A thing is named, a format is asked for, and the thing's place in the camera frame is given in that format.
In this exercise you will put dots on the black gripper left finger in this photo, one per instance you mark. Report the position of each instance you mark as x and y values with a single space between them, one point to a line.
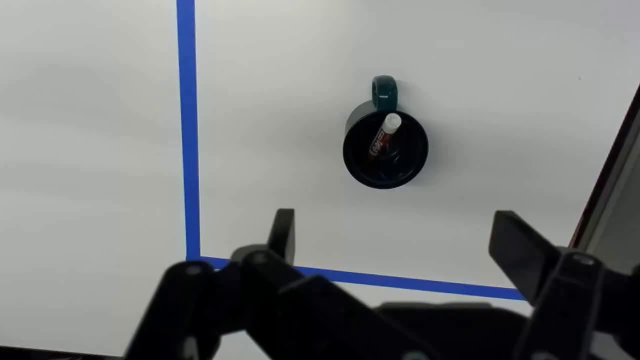
221 313

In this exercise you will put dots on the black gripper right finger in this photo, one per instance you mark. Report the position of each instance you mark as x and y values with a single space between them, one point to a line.
573 300

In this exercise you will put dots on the dark teal speckled mug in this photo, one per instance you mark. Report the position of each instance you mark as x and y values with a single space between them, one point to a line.
406 156

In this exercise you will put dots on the dark framed panel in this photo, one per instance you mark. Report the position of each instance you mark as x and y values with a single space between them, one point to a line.
620 192

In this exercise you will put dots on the long blue tape strip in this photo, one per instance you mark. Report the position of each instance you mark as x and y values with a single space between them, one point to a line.
401 280

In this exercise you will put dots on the short blue tape strip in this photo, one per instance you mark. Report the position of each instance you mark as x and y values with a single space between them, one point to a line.
188 133

